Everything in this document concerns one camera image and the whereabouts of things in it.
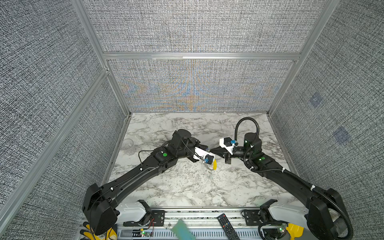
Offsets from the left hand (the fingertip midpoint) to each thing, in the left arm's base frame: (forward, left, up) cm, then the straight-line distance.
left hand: (205, 142), depth 73 cm
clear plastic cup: (+16, +48, -21) cm, 55 cm away
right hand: (-2, -3, -2) cm, 4 cm away
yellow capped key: (+1, -8, -26) cm, 27 cm away
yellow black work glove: (-32, +45, -23) cm, 60 cm away
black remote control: (-33, -9, -24) cm, 41 cm away
